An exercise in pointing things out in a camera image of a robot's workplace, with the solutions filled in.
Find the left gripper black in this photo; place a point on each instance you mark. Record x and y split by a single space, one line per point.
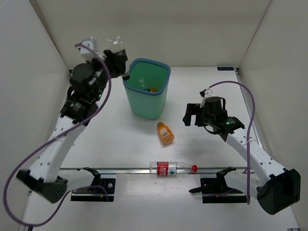
116 64

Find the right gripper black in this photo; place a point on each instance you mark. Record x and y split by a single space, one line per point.
187 118

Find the clear bottle black label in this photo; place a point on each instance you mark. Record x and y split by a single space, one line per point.
117 47

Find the clear bottle red label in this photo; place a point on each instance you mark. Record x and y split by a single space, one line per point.
171 169

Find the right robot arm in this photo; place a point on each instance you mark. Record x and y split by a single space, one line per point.
272 185

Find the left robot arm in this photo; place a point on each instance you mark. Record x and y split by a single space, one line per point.
87 83

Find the green plastic bin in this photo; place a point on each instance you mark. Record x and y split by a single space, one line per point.
147 73

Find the small orange juice bottle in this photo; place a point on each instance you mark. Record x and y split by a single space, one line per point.
165 133

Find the blue label sticker right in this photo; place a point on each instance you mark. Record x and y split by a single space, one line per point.
225 68

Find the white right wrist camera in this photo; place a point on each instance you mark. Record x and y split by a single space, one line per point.
206 93

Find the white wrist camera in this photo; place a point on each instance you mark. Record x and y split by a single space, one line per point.
88 47
206 93

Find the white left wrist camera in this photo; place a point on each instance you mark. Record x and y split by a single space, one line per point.
88 47

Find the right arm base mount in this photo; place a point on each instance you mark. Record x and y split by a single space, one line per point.
216 191

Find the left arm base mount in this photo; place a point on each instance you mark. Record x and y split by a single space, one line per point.
102 188

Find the aluminium table edge rail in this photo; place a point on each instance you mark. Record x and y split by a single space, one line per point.
87 168

